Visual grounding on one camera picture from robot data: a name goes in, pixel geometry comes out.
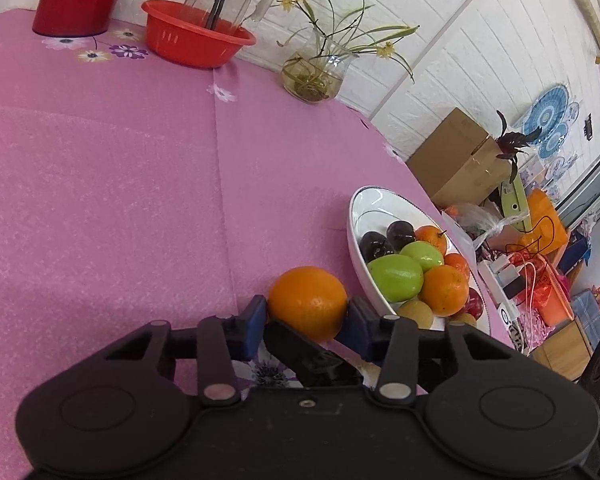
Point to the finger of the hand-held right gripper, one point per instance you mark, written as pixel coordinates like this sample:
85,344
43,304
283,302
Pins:
305,355

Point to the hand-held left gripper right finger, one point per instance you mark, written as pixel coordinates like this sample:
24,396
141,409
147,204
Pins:
357,327

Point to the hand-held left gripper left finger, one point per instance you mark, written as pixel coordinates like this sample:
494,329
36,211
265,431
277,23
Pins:
255,325

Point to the large orange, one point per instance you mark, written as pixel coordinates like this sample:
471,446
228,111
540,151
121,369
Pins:
307,302
444,290

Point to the brown kiwi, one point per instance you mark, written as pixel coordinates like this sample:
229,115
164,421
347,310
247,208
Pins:
416,314
464,320

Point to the green mango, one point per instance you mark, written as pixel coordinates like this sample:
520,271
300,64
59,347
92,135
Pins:
395,277
422,255

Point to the dark purple plum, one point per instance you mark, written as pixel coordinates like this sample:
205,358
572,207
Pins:
375,246
401,234

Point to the small mandarin with stem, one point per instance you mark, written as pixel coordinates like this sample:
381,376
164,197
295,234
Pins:
430,237

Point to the white plate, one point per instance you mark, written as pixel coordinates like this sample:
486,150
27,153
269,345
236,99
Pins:
375,210

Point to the red apple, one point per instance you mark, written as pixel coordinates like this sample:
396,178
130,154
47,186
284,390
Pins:
475,302

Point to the orange plastic basket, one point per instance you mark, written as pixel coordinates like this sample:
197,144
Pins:
560,300

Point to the red plastic bag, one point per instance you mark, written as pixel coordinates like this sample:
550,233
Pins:
540,295

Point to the white power strip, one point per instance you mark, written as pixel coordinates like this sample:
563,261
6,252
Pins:
500,280

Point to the clear plastic bag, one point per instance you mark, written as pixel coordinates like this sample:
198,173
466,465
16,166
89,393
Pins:
475,220

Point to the pink floral tablecloth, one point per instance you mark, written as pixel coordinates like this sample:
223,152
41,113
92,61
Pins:
130,185

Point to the orange paper bag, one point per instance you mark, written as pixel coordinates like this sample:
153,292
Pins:
545,220

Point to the cardboard box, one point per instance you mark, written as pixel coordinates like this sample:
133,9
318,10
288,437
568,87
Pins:
455,160

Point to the dark red leafy plant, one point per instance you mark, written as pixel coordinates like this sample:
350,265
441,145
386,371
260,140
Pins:
515,142

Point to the glass vase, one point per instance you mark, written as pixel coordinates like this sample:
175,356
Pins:
312,80

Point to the small blue patterned paper doily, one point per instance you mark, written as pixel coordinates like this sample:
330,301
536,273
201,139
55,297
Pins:
554,140

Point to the red plastic basin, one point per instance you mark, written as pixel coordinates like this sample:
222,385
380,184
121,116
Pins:
190,45

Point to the green plant with yellow flowers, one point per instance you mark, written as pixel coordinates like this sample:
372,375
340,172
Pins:
350,35

